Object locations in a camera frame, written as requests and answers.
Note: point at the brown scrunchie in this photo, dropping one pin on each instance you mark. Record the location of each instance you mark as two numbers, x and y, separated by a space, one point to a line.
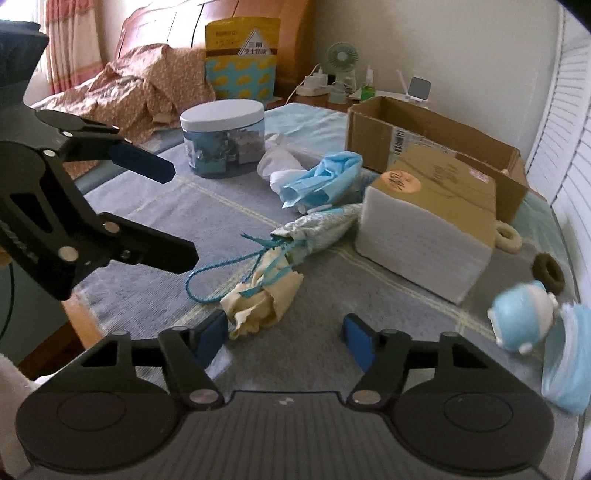
556 277

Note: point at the green spray bottle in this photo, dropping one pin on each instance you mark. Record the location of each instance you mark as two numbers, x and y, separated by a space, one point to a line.
367 90

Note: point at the wooden nightstand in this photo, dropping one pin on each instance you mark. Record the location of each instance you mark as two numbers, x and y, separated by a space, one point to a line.
300 100

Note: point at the cardboard box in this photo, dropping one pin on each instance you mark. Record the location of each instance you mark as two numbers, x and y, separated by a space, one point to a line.
369 138

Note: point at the brown floral quilt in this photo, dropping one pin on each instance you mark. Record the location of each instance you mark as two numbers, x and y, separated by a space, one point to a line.
147 87

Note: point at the white power strip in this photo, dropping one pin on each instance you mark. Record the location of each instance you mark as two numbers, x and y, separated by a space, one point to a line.
314 83

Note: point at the wooden bed headboard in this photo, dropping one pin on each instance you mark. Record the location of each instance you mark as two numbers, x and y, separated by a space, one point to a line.
295 37

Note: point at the white louvered door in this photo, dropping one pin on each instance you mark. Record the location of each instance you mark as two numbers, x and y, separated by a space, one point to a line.
568 115

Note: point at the cream scrunchie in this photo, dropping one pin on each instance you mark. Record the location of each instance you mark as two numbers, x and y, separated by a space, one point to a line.
508 240

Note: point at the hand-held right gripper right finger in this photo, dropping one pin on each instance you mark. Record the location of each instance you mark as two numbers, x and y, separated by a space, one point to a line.
358 341

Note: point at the beige cloth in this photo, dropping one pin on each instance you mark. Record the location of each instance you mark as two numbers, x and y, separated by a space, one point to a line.
263 300

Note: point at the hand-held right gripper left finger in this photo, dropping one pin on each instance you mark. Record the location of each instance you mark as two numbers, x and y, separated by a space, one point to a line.
210 339

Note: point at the pink curtain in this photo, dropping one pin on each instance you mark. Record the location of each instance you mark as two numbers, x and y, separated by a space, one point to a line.
74 41

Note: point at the clear jar with white lid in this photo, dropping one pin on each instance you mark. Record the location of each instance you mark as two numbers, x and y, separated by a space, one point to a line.
221 115

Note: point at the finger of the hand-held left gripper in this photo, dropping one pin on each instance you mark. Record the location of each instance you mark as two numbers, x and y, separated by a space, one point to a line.
157 251
138 159

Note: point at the blue face mask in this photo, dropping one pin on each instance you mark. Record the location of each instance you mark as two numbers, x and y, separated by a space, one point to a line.
323 180
568 360

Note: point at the gold and white tissue pack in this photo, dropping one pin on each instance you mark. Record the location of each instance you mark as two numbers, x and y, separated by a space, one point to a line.
415 240

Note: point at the white camera on stand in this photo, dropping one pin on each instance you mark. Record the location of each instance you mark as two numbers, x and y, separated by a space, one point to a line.
420 90

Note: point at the blue plush toy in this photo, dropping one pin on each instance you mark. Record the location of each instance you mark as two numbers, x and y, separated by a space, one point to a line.
521 314

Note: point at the small green desk fan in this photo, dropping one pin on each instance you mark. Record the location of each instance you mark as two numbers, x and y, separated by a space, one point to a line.
340 57

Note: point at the white sock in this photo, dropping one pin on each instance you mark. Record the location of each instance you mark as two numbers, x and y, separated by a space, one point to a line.
272 161

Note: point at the yellow bag with duck print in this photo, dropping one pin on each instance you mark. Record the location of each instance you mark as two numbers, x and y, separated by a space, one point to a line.
240 69

